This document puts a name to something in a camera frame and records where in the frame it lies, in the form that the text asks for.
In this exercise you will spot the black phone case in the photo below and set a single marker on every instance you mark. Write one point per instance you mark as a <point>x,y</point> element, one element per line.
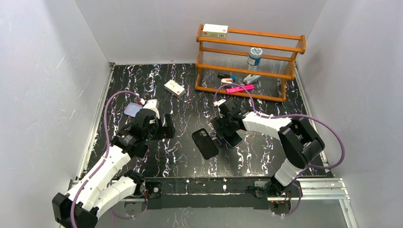
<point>205,144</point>

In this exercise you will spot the white red small box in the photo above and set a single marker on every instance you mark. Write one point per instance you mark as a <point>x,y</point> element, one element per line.
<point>174,88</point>

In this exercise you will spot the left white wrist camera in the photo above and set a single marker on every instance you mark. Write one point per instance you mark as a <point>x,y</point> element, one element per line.
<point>153,105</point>

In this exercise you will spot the pink highlighter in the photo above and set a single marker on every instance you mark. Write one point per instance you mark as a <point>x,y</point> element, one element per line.
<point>240,89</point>

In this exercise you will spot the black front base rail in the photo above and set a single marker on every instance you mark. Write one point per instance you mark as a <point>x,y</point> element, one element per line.
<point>216,192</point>

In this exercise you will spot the lavender smartphone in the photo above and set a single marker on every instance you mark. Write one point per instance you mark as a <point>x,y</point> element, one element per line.
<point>132,109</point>

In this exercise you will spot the black teal marker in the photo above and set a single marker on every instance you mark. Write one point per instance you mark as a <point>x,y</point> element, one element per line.
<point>222,75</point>

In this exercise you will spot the orange wooden shelf rack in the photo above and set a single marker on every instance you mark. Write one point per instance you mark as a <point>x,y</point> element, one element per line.
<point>264,59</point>

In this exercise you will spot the white box on shelf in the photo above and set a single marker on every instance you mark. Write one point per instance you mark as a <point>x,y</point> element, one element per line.
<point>215,31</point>

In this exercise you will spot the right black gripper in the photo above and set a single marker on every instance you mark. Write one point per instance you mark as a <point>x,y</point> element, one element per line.
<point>225,129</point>

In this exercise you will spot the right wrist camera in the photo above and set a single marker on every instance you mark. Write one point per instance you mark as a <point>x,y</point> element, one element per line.
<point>218,102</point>

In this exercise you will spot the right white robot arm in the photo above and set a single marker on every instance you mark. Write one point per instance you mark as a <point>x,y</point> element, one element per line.
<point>300,141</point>

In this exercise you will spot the beige small stapler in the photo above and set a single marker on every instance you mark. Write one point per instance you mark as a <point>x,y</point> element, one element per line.
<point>225,81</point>

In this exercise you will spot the blue white round jar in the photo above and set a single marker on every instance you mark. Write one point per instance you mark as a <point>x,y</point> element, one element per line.
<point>254,56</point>

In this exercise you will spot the white teal stapler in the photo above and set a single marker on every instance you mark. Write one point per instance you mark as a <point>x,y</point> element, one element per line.
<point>250,79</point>

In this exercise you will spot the pink-edged dark smartphone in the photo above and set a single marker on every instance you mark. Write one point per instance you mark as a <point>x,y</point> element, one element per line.
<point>141,150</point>

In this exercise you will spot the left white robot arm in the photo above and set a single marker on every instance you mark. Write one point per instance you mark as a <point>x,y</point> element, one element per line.
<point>88,200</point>

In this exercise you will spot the white smartphone dark screen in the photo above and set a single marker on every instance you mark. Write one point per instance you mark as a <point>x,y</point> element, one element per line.
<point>233,140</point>

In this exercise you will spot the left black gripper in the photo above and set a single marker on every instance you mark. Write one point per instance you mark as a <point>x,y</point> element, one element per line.
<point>167,126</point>

